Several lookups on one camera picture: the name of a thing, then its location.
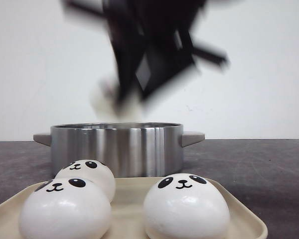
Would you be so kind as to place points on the panda bun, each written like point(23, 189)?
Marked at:
point(94, 171)
point(185, 206)
point(65, 208)
point(105, 102)

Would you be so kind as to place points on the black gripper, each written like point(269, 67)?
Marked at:
point(157, 29)

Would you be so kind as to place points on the stainless steel steamer pot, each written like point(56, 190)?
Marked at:
point(129, 149)

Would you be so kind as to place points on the cream plastic tray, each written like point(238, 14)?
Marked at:
point(127, 208)

